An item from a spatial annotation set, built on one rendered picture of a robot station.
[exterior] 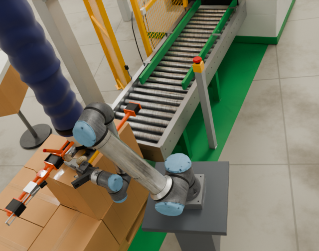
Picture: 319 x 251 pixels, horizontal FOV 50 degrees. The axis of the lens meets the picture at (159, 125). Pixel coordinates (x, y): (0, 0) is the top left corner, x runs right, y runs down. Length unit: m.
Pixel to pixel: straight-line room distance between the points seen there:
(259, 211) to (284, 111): 1.17
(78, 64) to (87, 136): 2.20
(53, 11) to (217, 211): 2.34
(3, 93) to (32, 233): 1.44
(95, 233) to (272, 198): 1.44
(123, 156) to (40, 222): 1.24
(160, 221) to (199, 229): 0.24
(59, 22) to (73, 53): 0.34
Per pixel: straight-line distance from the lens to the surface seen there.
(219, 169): 2.24
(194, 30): 4.03
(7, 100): 3.59
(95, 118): 1.57
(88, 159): 2.27
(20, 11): 1.81
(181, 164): 1.88
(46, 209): 2.75
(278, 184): 3.06
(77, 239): 2.49
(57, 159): 2.20
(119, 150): 1.61
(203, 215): 2.06
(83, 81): 3.77
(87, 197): 2.30
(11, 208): 2.13
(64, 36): 3.53
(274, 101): 3.75
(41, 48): 1.89
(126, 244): 2.91
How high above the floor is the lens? 2.53
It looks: 43 degrees down
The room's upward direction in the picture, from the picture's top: 18 degrees counter-clockwise
